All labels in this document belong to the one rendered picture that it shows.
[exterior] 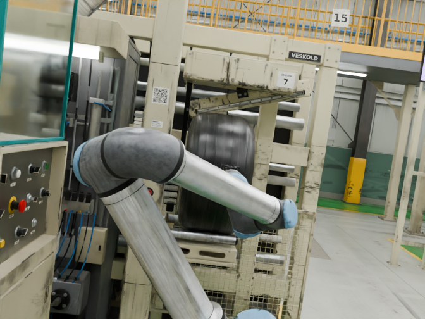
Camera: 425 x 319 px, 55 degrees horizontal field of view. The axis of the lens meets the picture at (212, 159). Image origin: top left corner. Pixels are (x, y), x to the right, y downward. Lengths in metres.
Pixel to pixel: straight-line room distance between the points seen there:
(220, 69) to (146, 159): 1.34
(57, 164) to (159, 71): 0.62
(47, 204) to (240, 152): 0.79
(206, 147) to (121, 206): 0.78
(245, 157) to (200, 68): 0.64
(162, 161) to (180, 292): 0.37
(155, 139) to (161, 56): 1.05
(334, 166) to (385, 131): 1.67
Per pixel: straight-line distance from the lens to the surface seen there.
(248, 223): 1.33
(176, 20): 1.94
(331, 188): 11.60
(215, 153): 1.70
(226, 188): 1.05
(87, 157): 0.98
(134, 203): 0.99
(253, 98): 2.31
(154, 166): 0.89
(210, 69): 2.16
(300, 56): 2.57
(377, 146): 11.95
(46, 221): 1.71
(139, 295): 2.06
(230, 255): 1.87
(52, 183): 1.68
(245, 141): 1.75
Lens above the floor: 1.38
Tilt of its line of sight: 4 degrees down
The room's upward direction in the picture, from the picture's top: 8 degrees clockwise
